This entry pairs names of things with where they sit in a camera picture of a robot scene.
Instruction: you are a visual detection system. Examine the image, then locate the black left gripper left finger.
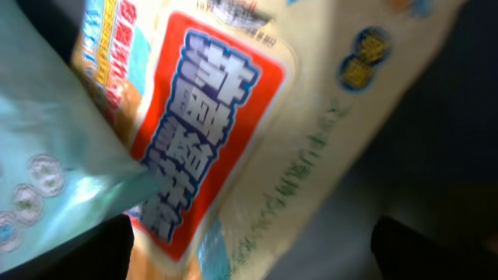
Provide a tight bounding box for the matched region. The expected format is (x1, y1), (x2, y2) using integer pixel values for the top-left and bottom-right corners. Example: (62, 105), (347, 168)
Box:
(1, 214), (134, 280)

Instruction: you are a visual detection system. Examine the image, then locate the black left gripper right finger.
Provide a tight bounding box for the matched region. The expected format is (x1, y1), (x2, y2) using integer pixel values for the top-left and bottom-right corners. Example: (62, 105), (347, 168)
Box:
(370, 216), (497, 280)

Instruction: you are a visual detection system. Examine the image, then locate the light teal wipes packet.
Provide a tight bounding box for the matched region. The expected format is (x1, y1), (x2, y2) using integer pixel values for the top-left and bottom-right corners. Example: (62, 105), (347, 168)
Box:
(1, 1), (159, 271)

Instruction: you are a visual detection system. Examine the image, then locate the yellow red snack bag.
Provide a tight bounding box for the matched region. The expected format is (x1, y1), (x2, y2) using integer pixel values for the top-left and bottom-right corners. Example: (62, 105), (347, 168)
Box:
(72, 0), (461, 279)

